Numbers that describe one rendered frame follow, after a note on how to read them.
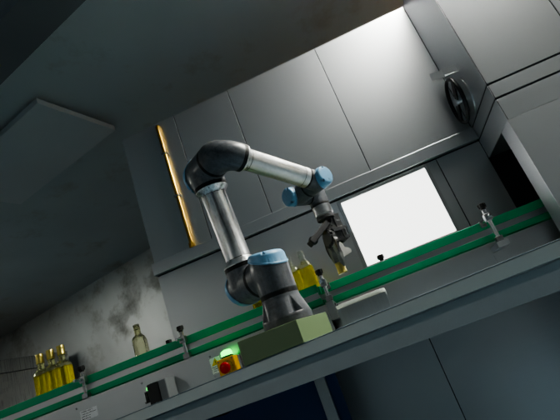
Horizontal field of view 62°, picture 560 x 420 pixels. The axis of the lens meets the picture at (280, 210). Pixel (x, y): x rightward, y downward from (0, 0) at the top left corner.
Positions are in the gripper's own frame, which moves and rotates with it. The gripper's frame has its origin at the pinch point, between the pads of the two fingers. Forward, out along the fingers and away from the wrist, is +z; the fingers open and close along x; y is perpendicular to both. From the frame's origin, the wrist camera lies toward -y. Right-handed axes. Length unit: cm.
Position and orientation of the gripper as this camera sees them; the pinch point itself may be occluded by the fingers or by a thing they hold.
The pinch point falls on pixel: (339, 264)
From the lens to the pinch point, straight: 178.3
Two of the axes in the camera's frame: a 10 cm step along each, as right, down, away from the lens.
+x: -2.7, 4.1, 8.7
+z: 3.4, 8.9, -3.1
